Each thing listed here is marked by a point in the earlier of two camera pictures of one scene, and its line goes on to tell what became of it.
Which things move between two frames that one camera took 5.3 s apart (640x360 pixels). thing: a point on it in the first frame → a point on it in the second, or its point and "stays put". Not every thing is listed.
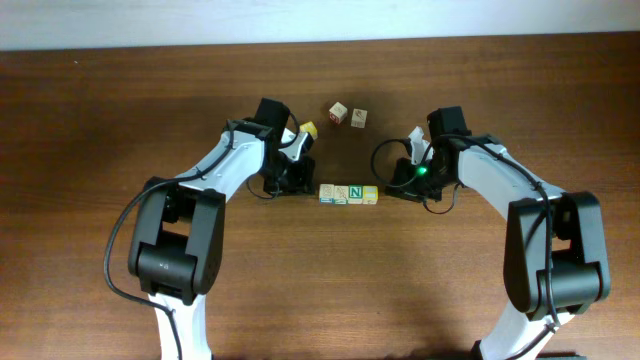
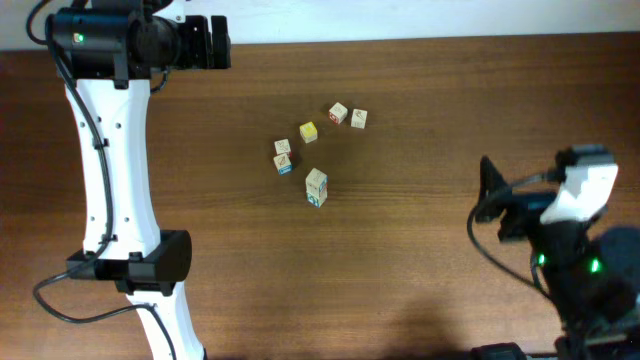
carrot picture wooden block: (359, 117) stays put
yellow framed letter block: (309, 127) stays put
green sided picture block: (341, 194) → (316, 194)
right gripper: (404, 188) → (493, 190)
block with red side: (338, 113) stays put
